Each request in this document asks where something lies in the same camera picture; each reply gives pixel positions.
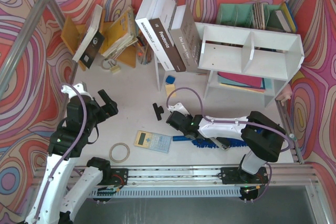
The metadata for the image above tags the blue microfiber duster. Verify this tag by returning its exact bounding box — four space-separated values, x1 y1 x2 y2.
172 134 247 148

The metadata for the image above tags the white black stapler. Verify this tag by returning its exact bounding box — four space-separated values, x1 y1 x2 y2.
212 137 231 150

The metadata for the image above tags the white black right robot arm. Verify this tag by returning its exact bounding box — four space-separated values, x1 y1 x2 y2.
166 103 286 175

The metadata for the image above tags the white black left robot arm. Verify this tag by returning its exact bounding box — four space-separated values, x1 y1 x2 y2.
23 83 118 223

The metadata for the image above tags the white wooden bookshelf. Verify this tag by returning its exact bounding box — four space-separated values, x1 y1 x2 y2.
196 23 305 107

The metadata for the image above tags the yellow sticky note pad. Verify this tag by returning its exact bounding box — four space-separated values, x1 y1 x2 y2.
165 84 176 97

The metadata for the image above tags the blue eraser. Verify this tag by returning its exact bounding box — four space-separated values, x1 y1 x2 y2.
165 75 175 84

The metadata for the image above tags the clear pencil cup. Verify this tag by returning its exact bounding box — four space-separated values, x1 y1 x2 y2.
136 35 152 65

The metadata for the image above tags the black white paperback book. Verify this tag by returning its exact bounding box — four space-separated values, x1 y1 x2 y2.
72 4 104 69

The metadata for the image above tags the yellow worn book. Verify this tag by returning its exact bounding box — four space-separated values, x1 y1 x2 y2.
101 6 138 59

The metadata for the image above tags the yellow wooden book holder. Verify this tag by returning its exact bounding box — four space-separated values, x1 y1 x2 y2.
61 5 138 69

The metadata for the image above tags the magenta paper sheet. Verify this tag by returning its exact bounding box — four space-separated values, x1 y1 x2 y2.
217 72 264 88

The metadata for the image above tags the brown Fredonia book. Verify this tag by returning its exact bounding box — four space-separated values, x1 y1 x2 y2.
150 0 186 72

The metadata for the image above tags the beige Lonely Ones book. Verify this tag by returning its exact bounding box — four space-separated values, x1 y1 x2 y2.
170 5 202 72

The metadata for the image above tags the white Mademoiselle book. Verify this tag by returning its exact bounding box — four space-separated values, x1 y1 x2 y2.
135 0 174 71

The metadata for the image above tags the green desk organizer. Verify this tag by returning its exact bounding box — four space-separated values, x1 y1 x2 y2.
216 3 286 33

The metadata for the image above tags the wooden coasters stack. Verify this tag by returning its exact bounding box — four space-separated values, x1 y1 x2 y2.
253 2 266 30

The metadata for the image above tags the blue yellow book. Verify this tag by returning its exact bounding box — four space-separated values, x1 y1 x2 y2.
275 2 298 34

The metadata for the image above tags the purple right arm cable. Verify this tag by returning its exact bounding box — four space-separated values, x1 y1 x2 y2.
165 87 293 151

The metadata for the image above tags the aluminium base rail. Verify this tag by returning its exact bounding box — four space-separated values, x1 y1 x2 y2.
33 164 319 200

